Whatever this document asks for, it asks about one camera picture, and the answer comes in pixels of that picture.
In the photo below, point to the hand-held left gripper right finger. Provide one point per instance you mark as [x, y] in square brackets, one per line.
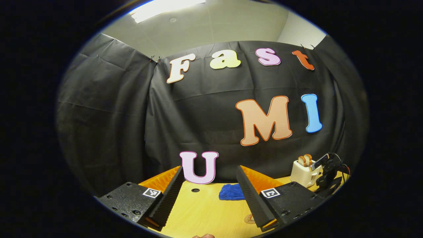
[251, 201]

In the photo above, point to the blue towel cloth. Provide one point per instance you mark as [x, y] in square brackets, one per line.
[231, 192]

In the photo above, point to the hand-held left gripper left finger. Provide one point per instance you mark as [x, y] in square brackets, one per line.
[168, 200]

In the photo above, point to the round cork coaster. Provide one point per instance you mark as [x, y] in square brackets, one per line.
[248, 218]

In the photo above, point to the silver smartphone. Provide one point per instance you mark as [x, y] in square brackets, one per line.
[319, 162]

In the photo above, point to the ceiling light panel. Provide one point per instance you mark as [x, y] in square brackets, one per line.
[158, 8]

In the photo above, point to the black backdrop cloth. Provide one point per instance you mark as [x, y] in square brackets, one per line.
[198, 109]

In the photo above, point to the cream toaster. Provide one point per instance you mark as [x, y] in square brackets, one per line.
[302, 173]

